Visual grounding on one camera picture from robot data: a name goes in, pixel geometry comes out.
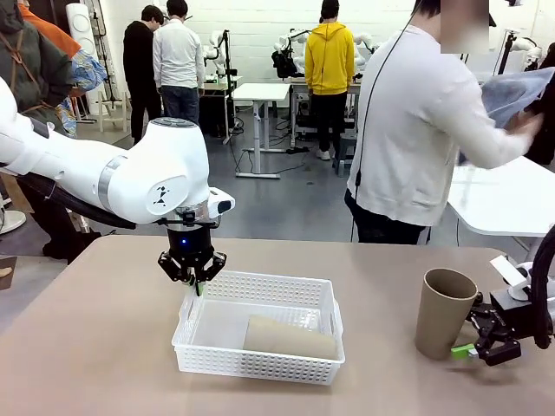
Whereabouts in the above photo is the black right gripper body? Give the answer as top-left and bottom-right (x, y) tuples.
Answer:
(488, 289), (539, 344)

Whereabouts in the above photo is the white rounded work table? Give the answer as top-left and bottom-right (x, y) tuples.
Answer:
(445, 154), (555, 240)

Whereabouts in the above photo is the person in white shirt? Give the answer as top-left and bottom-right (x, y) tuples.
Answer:
(152, 0), (206, 127)

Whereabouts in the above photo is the grey robot station desk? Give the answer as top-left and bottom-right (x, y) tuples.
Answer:
(289, 76), (363, 148)

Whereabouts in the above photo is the blue-grey towel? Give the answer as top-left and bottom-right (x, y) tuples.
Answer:
(480, 67), (555, 130)

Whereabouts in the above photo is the brown paper cup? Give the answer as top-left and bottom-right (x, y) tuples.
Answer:
(414, 267), (483, 361)

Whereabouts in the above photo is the orange garment mannequin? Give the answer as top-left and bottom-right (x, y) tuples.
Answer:
(19, 0), (83, 60)

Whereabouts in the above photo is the white wooden step stool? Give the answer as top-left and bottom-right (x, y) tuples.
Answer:
(95, 89), (134, 133)

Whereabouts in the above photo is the brown board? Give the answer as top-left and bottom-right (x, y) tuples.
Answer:
(0, 255), (18, 291)

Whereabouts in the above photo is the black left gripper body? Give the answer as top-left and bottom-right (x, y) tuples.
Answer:
(166, 224), (216, 269)

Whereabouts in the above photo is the grey stool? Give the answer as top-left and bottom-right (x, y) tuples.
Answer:
(332, 132), (359, 177)

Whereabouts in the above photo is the black arm cable sleeve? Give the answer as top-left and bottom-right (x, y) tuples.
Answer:
(530, 224), (555, 350)
(15, 172), (138, 231)

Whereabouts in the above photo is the white perforated plastic basket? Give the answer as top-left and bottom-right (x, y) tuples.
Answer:
(171, 270), (347, 386)

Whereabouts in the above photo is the figure in green puffer jacket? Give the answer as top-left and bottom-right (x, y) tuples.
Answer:
(0, 0), (103, 263)

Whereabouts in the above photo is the person in black sweater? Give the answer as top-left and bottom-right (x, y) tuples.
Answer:
(122, 4), (165, 146)

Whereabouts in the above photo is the black left arm cable sleeve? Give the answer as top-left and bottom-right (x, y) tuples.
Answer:
(15, 172), (138, 231)

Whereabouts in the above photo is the blue patterned garment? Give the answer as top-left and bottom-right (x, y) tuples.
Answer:
(55, 48), (108, 140)

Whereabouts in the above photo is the white standing desk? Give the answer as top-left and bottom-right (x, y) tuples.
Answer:
(232, 81), (291, 179)

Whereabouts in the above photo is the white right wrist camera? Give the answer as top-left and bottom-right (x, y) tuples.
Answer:
(489, 255), (533, 301)

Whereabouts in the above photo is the person in black coat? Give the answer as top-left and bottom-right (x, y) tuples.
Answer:
(526, 55), (555, 166)

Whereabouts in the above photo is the black camera tripod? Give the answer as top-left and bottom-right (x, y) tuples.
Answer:
(496, 29), (519, 75)

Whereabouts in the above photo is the person's right forearm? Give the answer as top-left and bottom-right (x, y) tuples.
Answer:
(457, 116), (524, 171)

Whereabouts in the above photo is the white tower fan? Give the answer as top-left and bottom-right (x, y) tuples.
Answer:
(64, 3), (109, 125)

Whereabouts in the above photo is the person's right hand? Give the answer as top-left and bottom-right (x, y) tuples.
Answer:
(505, 114), (545, 152)

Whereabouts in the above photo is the black bag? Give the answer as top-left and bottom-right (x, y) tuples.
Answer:
(271, 49), (298, 80)

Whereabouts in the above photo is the black right arm cable sleeve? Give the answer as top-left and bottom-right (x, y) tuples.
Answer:
(530, 224), (555, 350)

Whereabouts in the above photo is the wood-top desk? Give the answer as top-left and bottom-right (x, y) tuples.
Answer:
(199, 75), (244, 146)

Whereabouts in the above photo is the person in yellow hoodie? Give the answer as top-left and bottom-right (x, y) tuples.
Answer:
(304, 0), (356, 161)

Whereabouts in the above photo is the white round stand base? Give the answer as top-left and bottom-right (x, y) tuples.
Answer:
(0, 190), (27, 236)

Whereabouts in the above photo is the person in white sweater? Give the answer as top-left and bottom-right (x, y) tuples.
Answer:
(344, 0), (543, 244)

